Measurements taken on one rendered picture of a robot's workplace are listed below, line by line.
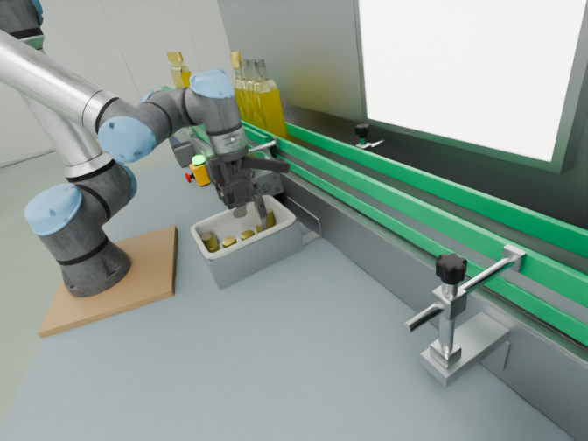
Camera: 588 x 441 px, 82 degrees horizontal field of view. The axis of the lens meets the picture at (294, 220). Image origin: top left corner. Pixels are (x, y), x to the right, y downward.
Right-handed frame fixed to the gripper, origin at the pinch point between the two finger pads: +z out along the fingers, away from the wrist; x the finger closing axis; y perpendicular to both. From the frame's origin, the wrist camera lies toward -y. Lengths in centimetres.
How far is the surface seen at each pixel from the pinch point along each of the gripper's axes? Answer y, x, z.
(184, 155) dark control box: 3, -79, 2
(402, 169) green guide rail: -21.2, 25.7, -14.4
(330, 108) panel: -29.8, -10.5, -18.2
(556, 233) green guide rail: -21, 52, -14
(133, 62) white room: -30, -609, -13
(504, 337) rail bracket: -11, 54, -4
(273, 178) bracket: -9.7, -11.4, -4.5
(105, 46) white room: 1, -609, -43
